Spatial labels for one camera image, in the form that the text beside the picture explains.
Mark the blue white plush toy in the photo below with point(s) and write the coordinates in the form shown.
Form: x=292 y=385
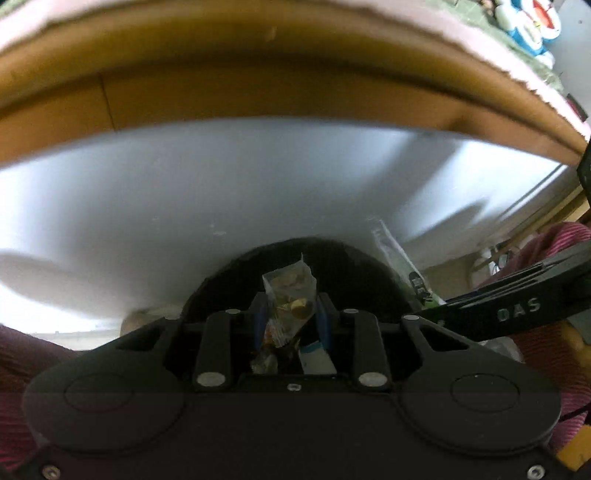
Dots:
x=519 y=32
x=547 y=21

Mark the macaron print snack wrapper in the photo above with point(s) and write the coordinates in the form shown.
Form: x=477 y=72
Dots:
x=288 y=300

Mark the clear green print wrapper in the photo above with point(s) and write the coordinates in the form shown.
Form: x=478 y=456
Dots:
x=397 y=258

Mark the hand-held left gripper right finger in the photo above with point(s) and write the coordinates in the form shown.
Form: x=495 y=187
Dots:
x=323 y=318

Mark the white blue snack wrapper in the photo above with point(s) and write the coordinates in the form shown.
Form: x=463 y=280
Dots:
x=316 y=357

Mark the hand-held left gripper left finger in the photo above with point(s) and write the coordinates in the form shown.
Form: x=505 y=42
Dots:
x=259 y=316

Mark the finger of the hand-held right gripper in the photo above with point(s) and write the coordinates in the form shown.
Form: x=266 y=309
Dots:
x=545 y=272
x=517 y=309

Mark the wooden bed frame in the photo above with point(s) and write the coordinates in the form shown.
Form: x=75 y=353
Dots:
x=277 y=87

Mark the black trash bin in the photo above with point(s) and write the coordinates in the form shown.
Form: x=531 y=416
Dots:
x=351 y=272

